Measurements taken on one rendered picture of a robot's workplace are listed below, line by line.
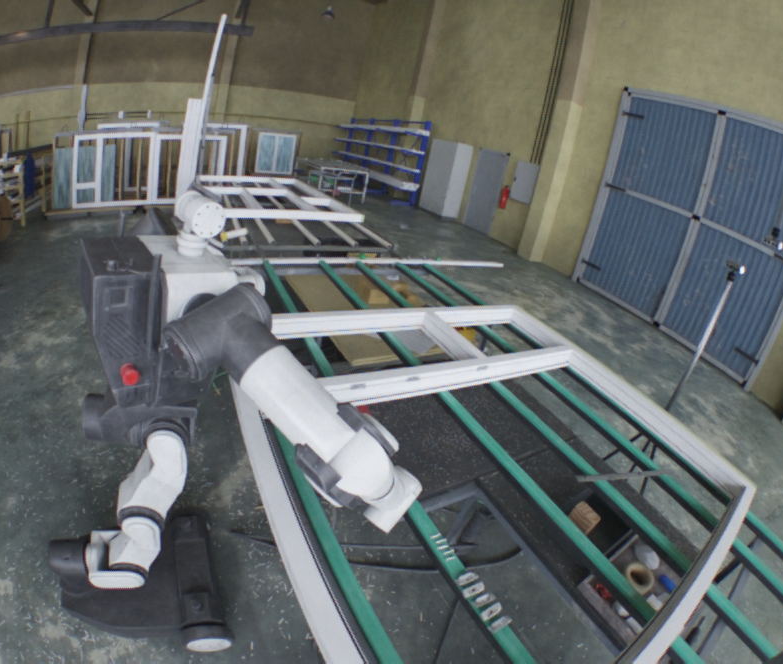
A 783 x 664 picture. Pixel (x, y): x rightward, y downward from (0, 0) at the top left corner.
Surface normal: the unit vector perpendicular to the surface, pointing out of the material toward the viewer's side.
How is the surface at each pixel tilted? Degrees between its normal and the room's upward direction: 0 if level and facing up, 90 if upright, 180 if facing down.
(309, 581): 0
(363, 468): 59
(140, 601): 0
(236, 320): 28
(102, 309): 94
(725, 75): 90
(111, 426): 90
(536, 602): 0
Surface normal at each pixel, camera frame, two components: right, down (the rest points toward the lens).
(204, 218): 0.73, 0.48
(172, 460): 0.40, 0.48
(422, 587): 0.19, -0.88
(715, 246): -0.87, 0.06
